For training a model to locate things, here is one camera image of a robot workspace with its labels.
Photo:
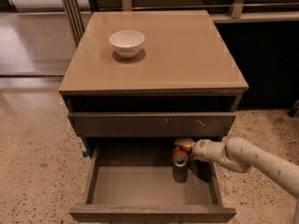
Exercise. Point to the white ceramic bowl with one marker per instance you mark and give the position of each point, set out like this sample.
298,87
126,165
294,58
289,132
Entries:
127,43

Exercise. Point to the red coke can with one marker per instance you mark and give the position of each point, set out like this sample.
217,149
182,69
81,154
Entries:
179,157

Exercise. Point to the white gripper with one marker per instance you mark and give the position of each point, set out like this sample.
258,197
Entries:
203,149

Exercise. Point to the grey-beige drawer cabinet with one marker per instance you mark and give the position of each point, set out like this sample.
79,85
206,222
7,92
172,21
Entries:
184,66

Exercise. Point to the dark object at right edge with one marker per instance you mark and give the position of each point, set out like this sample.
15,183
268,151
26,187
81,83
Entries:
294,111

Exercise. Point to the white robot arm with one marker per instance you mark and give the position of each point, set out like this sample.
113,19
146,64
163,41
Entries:
239,155

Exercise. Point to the open middle drawer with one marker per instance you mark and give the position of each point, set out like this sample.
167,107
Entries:
137,182

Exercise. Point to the closed top drawer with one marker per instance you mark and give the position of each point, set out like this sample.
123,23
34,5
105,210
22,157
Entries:
198,124

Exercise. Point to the blue tape piece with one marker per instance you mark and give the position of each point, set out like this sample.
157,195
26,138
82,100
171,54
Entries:
85,154

